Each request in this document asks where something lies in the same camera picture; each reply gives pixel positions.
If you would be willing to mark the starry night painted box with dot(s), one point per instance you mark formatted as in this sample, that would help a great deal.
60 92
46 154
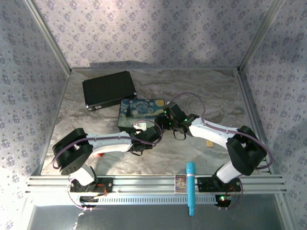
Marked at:
139 111

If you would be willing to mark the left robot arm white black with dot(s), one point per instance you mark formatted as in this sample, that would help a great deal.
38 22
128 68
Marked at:
110 142

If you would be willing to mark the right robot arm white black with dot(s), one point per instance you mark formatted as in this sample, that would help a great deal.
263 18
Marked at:
216 134

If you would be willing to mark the small gold block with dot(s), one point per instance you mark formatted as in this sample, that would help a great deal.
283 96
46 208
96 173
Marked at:
209 144

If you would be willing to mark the black flat case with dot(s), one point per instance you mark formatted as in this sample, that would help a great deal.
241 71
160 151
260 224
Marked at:
108 89

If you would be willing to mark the small picture card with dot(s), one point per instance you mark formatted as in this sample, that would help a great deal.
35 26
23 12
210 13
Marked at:
180 184

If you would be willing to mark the turquoise marker pen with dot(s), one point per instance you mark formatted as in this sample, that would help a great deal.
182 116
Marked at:
191 187

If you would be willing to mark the left controller board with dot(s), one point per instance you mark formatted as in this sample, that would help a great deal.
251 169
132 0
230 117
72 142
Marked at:
88 199

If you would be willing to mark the grey metal sheet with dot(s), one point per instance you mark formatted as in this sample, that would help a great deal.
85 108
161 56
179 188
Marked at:
156 218

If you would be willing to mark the right controller board with LED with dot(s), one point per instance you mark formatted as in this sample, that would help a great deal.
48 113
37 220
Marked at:
223 200

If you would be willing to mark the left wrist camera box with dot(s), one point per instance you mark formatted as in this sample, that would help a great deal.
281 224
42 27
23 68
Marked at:
142 125

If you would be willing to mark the aluminium front frame rail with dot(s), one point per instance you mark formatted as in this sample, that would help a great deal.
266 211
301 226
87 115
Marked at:
144 183

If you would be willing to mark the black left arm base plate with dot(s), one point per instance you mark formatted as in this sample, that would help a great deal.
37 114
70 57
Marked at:
105 184

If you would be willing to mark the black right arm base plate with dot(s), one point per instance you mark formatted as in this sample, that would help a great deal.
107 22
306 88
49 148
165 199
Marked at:
206 184

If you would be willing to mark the aluminium side frame rail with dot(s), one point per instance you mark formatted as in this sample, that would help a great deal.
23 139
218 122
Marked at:
251 107

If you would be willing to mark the aluminium frame post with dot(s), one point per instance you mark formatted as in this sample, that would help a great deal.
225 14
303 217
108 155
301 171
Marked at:
261 36
48 36

